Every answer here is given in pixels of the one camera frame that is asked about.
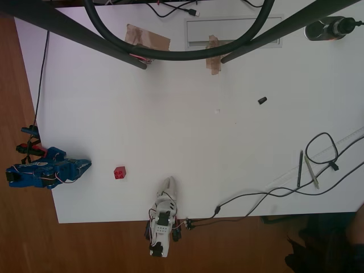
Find black tripod leg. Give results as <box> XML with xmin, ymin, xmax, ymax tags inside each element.
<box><xmin>0</xmin><ymin>0</ymin><xmax>148</xmax><ymax>71</ymax></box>
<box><xmin>220</xmin><ymin>0</ymin><xmax>364</xmax><ymax>64</ymax></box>

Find black pen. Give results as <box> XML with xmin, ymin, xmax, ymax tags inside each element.
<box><xmin>296</xmin><ymin>150</ymin><xmax>304</xmax><ymax>188</ymax></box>

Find black USB cable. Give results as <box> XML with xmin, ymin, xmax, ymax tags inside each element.
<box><xmin>142</xmin><ymin>0</ymin><xmax>201</xmax><ymax>19</ymax></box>

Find black cable with tie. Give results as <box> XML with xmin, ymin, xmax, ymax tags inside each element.
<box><xmin>267</xmin><ymin>131</ymin><xmax>364</xmax><ymax>200</ymax></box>

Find wide brown tape patch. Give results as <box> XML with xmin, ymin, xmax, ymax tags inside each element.
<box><xmin>124</xmin><ymin>23</ymin><xmax>172</xmax><ymax>52</ymax></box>

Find blue table clamp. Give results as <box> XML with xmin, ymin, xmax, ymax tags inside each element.
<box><xmin>20</xmin><ymin>125</ymin><xmax>40</xmax><ymax>137</ymax></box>

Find thick black hose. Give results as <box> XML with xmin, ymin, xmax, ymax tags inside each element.
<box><xmin>83</xmin><ymin>0</ymin><xmax>276</xmax><ymax>61</ymax></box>

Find clear plastic ruler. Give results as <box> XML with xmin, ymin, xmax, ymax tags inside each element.
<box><xmin>266</xmin><ymin>126</ymin><xmax>364</xmax><ymax>192</ymax></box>

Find small red cube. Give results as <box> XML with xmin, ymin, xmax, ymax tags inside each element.
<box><xmin>113</xmin><ymin>166</ymin><xmax>127</xmax><ymax>181</ymax></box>

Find black bottle-shaped device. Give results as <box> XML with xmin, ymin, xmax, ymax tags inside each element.
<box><xmin>303</xmin><ymin>16</ymin><xmax>364</xmax><ymax>42</ymax></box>

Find thin black power cable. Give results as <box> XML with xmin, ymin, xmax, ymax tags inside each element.
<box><xmin>27</xmin><ymin>30</ymin><xmax>51</xmax><ymax>148</ymax></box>

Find black clamp with red parts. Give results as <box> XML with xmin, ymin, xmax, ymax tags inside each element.
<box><xmin>15</xmin><ymin>142</ymin><xmax>47</xmax><ymax>158</ymax></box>

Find narrow brown tape strip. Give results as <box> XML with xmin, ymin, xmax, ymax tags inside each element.
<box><xmin>205</xmin><ymin>34</ymin><xmax>223</xmax><ymax>76</ymax></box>

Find olive green pen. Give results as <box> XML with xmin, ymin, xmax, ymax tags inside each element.
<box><xmin>303</xmin><ymin>154</ymin><xmax>320</xmax><ymax>190</ymax></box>

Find black cable with inline plug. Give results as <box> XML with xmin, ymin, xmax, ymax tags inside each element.
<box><xmin>185</xmin><ymin>162</ymin><xmax>364</xmax><ymax>229</ymax></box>

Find grey cable tray cover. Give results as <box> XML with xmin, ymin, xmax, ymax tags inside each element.
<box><xmin>184</xmin><ymin>17</ymin><xmax>284</xmax><ymax>51</ymax></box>

